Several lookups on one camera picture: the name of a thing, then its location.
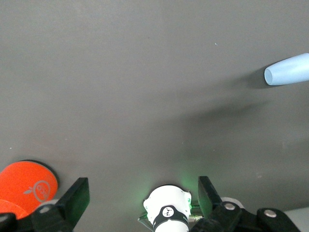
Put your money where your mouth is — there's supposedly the orange cylindrical can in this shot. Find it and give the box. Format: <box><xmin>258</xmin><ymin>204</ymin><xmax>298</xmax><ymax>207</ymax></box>
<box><xmin>0</xmin><ymin>159</ymin><xmax>60</xmax><ymax>220</ymax></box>

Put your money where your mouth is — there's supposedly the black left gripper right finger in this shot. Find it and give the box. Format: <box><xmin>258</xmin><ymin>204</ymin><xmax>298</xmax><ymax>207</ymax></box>
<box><xmin>190</xmin><ymin>176</ymin><xmax>242</xmax><ymax>232</ymax></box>

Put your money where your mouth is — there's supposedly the light blue plastic cup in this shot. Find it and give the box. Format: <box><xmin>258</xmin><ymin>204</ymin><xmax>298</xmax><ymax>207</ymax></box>
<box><xmin>264</xmin><ymin>53</ymin><xmax>309</xmax><ymax>87</ymax></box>

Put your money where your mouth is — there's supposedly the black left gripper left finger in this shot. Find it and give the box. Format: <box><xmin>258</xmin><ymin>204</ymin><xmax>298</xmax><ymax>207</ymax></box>
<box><xmin>31</xmin><ymin>177</ymin><xmax>90</xmax><ymax>232</ymax></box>

